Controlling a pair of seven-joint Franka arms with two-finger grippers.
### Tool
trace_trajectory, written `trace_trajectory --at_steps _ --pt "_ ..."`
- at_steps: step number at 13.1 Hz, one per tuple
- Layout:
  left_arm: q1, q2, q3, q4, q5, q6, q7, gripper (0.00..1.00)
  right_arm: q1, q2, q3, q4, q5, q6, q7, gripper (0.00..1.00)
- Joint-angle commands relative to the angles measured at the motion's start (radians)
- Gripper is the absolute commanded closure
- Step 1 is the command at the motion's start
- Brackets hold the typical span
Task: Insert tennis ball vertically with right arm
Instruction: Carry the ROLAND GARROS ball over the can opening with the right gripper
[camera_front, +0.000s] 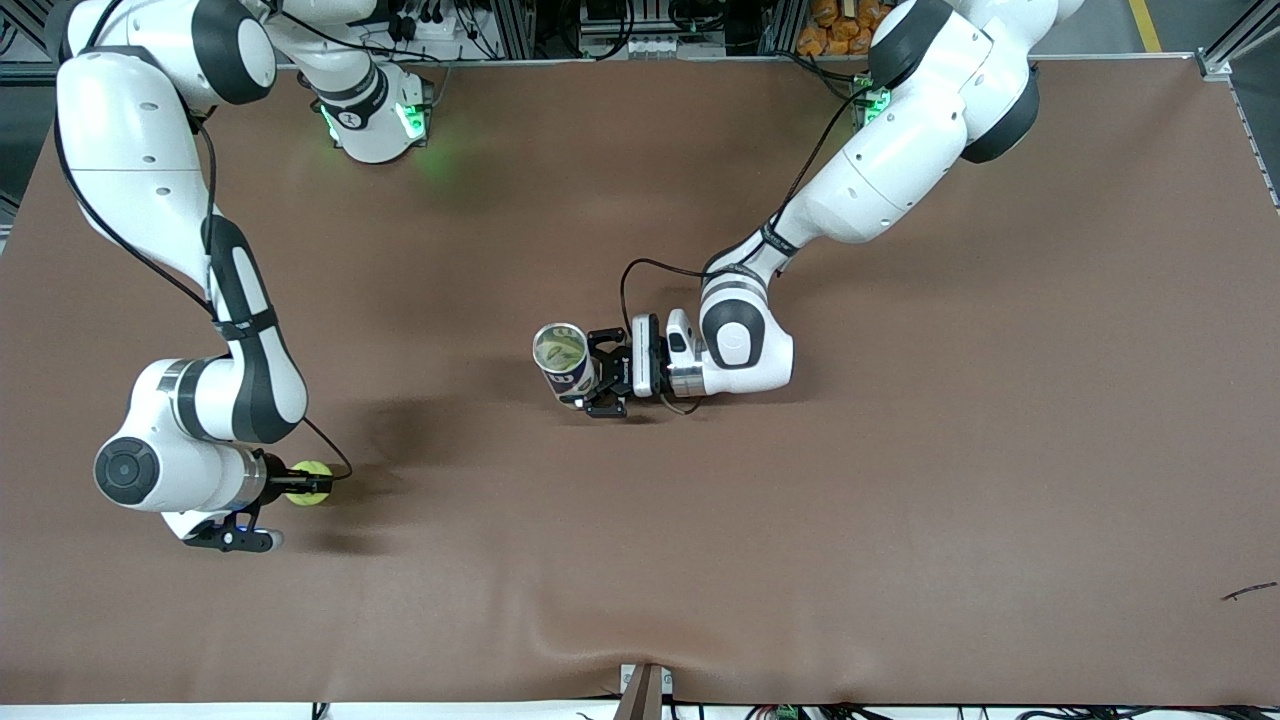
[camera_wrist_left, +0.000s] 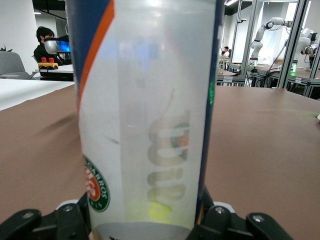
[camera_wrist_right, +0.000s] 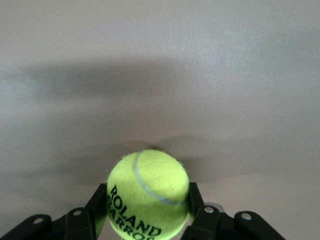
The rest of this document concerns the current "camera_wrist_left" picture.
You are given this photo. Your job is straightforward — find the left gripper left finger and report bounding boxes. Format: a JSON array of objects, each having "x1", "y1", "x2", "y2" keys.
[{"x1": 0, "y1": 192, "x2": 92, "y2": 240}]

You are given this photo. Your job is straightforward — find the grey chair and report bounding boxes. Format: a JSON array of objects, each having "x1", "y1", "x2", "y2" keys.
[{"x1": 0, "y1": 51, "x2": 33, "y2": 81}]

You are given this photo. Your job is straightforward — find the clear tennis ball can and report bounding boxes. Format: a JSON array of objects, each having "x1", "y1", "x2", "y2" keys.
[{"x1": 65, "y1": 0, "x2": 227, "y2": 240}]

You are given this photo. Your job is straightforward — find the brown table cover mat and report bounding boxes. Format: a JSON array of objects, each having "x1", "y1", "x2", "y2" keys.
[{"x1": 0, "y1": 84, "x2": 320, "y2": 240}]

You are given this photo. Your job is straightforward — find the aluminium cell frame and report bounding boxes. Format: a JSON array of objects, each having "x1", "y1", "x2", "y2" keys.
[{"x1": 229, "y1": 0, "x2": 320, "y2": 101}]

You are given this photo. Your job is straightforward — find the seated person black hair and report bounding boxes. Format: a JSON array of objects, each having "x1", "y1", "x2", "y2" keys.
[{"x1": 33, "y1": 25, "x2": 72, "y2": 67}]

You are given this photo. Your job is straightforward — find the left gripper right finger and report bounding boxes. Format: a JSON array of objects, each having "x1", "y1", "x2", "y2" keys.
[{"x1": 192, "y1": 183, "x2": 293, "y2": 240}]

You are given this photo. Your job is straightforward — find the plain yellow tennis ball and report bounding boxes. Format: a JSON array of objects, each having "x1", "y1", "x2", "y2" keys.
[{"x1": 125, "y1": 199, "x2": 174, "y2": 225}]

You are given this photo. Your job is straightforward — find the yellow box red buttons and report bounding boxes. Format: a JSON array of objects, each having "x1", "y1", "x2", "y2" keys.
[{"x1": 37, "y1": 56, "x2": 60, "y2": 71}]

